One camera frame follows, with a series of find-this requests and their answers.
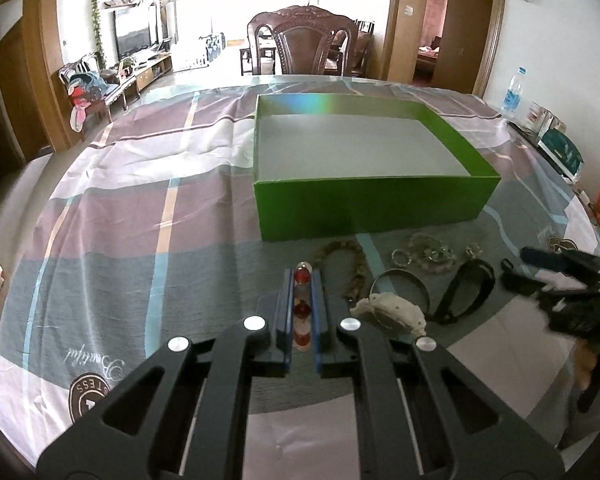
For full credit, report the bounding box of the red and white bead bracelet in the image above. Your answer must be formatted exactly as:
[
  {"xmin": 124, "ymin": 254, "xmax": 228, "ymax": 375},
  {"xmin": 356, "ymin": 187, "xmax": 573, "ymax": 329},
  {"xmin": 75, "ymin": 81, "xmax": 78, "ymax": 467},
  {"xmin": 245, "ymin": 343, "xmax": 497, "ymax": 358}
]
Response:
[{"xmin": 291, "ymin": 261, "xmax": 314, "ymax": 352}]

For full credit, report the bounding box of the black wristwatch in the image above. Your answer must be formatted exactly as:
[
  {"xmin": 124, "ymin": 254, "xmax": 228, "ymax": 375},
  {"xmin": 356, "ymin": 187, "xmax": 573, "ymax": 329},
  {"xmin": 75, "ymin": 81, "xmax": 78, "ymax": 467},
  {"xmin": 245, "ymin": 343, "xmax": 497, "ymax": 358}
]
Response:
[{"xmin": 426, "ymin": 259, "xmax": 495, "ymax": 325}]

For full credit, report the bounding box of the silver chain charm jewelry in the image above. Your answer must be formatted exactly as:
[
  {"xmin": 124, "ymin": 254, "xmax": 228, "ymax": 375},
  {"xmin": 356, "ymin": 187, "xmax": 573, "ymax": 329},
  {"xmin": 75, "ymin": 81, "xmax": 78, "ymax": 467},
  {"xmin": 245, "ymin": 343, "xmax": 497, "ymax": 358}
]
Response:
[{"xmin": 465, "ymin": 243, "xmax": 482, "ymax": 260}]

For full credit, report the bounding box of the white wristwatch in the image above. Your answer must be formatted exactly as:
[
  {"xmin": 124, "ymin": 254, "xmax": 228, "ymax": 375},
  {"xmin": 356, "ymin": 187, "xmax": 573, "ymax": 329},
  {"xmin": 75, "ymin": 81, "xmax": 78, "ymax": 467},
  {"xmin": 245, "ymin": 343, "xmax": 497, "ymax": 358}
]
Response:
[{"xmin": 350, "ymin": 292, "xmax": 427, "ymax": 337}]

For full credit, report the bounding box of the pink bead bracelet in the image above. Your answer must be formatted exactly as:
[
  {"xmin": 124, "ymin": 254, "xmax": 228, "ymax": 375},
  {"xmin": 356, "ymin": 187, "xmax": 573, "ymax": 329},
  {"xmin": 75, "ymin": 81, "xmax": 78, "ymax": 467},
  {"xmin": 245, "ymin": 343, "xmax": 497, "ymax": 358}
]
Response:
[{"xmin": 407, "ymin": 231, "xmax": 458, "ymax": 276}]

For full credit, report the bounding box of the brown wooden bead bracelet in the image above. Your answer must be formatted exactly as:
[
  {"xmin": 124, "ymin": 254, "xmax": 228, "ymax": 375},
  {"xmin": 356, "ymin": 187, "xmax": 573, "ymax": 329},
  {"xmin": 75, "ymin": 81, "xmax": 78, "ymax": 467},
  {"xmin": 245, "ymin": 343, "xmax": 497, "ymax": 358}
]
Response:
[{"xmin": 311, "ymin": 238, "xmax": 371, "ymax": 304}]

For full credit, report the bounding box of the silver metal bangle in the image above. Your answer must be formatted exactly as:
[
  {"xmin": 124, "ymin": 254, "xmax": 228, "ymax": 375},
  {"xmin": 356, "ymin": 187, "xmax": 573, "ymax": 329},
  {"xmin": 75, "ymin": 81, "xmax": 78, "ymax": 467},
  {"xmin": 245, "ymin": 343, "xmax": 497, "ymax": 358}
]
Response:
[{"xmin": 370, "ymin": 268, "xmax": 431, "ymax": 314}]

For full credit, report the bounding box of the green white booklet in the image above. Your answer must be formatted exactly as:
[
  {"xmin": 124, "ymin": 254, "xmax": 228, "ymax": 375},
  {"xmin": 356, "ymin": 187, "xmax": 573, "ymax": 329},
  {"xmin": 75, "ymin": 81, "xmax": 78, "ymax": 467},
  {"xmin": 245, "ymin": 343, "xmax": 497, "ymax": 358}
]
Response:
[{"xmin": 538, "ymin": 128, "xmax": 584, "ymax": 183}]

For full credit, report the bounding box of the plaid tablecloth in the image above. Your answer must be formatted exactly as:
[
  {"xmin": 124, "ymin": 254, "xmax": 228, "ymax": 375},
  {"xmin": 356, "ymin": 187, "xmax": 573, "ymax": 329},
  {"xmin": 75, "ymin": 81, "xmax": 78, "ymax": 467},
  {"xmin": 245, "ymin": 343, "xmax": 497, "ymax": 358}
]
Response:
[{"xmin": 0, "ymin": 76, "xmax": 600, "ymax": 479}]

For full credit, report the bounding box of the green cardboard box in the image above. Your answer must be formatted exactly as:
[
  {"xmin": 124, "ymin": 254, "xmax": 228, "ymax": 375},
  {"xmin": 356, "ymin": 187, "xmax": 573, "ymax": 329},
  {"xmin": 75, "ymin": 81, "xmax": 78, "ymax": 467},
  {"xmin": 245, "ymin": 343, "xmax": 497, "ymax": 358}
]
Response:
[{"xmin": 253, "ymin": 93, "xmax": 501, "ymax": 242}]

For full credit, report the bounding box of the plastic water bottle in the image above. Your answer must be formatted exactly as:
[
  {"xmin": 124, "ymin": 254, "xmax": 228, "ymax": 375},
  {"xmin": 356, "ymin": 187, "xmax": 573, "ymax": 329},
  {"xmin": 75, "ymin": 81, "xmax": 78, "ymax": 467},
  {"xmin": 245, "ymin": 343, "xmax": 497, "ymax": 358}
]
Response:
[{"xmin": 501, "ymin": 66, "xmax": 527, "ymax": 117}]

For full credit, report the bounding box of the wooden tv cabinet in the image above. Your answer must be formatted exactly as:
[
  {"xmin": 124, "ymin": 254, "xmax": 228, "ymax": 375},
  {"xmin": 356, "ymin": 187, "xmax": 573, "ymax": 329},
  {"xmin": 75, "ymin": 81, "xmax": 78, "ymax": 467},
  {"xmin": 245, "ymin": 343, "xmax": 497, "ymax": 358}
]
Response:
[{"xmin": 132, "ymin": 52, "xmax": 173, "ymax": 92}]

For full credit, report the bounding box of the carved dark wooden chair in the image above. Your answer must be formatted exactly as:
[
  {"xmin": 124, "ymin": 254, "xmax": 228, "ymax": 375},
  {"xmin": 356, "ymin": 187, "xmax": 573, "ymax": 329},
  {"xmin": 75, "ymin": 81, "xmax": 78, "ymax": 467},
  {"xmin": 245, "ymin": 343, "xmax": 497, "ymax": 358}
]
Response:
[{"xmin": 247, "ymin": 6, "xmax": 358, "ymax": 76}]

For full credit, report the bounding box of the chair with clothes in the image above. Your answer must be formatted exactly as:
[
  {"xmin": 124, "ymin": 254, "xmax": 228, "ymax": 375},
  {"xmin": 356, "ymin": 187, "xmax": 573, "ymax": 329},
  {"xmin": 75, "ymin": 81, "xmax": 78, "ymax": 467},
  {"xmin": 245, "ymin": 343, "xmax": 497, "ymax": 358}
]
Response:
[{"xmin": 58, "ymin": 60, "xmax": 122, "ymax": 134}]

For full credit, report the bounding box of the green ivy garland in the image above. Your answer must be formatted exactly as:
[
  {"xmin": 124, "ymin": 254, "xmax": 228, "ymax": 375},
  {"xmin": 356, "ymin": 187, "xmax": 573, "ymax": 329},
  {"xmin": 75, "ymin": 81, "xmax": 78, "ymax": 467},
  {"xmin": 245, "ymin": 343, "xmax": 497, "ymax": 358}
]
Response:
[{"xmin": 91, "ymin": 0, "xmax": 105, "ymax": 68}]

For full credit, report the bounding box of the television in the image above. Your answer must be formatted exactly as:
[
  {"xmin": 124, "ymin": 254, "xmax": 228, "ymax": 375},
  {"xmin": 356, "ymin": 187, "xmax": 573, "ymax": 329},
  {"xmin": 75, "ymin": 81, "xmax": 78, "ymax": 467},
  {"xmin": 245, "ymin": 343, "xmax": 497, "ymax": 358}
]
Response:
[{"xmin": 114, "ymin": 4, "xmax": 158, "ymax": 58}]

